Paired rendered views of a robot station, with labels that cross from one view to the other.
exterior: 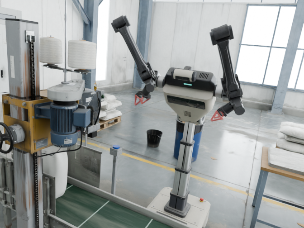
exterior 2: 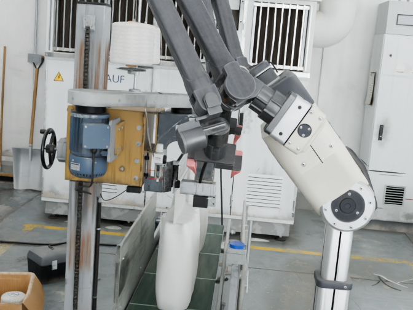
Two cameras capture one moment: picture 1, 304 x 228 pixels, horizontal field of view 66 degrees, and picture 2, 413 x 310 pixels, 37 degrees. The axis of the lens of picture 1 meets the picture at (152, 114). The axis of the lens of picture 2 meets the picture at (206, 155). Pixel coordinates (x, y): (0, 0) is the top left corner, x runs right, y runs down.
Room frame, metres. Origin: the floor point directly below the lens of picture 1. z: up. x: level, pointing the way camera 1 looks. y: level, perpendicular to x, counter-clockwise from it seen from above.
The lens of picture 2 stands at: (0.85, -1.92, 1.62)
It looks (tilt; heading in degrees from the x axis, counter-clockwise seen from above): 10 degrees down; 69
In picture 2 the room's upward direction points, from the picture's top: 5 degrees clockwise
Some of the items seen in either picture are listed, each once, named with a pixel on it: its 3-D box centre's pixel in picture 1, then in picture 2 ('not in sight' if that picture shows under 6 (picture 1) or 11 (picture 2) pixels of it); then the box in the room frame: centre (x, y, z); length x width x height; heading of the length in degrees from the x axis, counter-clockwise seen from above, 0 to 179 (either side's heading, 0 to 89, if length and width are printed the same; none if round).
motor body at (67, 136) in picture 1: (64, 124); (88, 144); (1.30, 0.50, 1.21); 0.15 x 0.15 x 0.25
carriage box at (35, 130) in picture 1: (40, 118); (109, 142); (1.43, 0.71, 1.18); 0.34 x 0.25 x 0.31; 155
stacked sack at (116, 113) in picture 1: (107, 114); not in sight; (5.03, 0.99, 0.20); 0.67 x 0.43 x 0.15; 155
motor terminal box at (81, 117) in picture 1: (82, 119); (94, 138); (1.30, 0.40, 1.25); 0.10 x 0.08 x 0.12; 0
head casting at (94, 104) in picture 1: (74, 104); (189, 140); (1.75, 0.60, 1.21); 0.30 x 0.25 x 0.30; 65
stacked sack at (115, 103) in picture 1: (106, 104); not in sight; (5.03, 1.01, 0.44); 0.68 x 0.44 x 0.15; 155
